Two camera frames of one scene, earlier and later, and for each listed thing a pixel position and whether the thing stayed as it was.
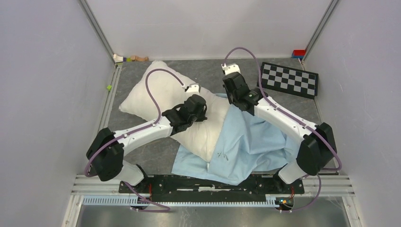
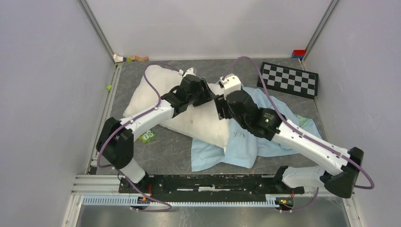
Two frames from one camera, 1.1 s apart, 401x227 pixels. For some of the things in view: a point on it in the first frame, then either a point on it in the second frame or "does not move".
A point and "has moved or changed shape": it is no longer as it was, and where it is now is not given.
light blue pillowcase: x=246 y=149 has moved or changed shape
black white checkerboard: x=288 y=80 does not move
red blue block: x=298 y=53 does not move
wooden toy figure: x=134 y=58 does not move
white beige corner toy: x=117 y=59 does not move
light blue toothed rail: x=135 y=200 does not move
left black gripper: x=203 y=117 → x=206 y=95
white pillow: x=167 y=93 has moved or changed shape
